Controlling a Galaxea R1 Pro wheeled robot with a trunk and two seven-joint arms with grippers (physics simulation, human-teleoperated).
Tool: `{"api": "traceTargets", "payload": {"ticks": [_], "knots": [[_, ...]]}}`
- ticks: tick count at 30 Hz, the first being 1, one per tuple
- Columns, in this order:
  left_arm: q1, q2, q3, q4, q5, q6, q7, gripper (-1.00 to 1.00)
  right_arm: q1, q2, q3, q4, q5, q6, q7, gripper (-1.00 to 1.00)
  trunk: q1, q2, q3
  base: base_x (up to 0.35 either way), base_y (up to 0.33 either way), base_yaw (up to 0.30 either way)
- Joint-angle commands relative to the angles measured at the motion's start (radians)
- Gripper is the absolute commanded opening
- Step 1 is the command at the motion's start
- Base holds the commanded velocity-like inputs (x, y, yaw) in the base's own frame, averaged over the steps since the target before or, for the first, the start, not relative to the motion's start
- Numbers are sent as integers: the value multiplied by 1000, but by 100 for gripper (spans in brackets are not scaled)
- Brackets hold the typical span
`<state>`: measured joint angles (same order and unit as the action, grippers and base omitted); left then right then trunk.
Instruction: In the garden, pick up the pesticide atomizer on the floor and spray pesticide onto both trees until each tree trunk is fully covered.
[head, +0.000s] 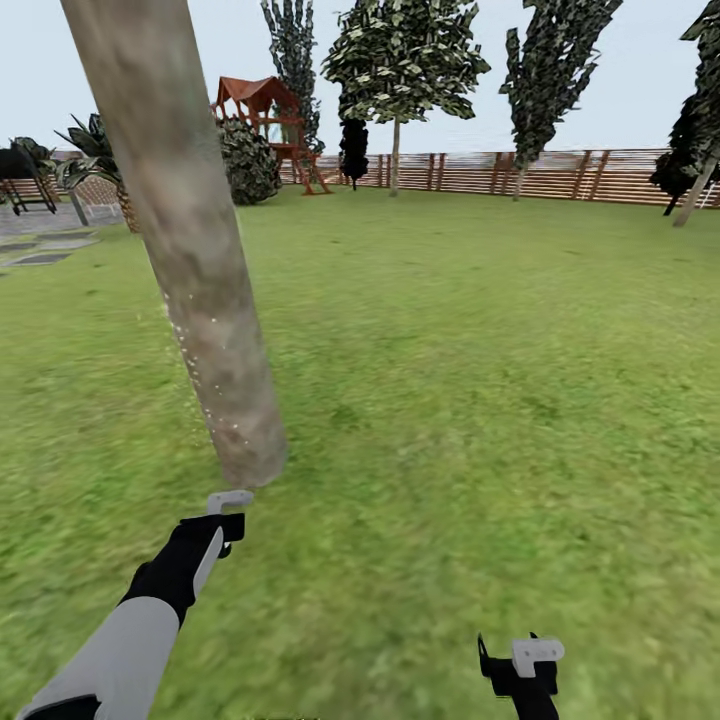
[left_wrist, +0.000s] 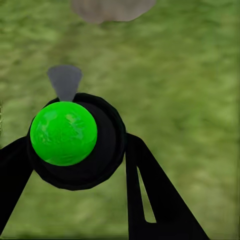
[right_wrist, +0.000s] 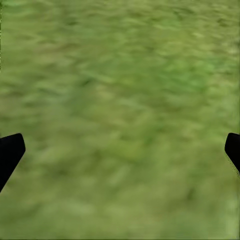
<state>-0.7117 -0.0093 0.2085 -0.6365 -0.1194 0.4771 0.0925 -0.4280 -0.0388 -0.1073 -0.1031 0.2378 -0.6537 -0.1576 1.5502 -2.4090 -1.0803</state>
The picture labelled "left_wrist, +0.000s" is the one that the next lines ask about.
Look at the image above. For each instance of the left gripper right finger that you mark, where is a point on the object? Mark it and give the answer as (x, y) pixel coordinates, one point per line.
(174, 220)

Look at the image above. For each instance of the tree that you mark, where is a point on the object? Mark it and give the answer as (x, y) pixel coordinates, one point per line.
(99, 11)

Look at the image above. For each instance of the pesticide atomizer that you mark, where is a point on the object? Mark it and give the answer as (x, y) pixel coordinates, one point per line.
(78, 140)

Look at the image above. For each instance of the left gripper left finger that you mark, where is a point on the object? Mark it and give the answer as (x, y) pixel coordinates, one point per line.
(15, 170)

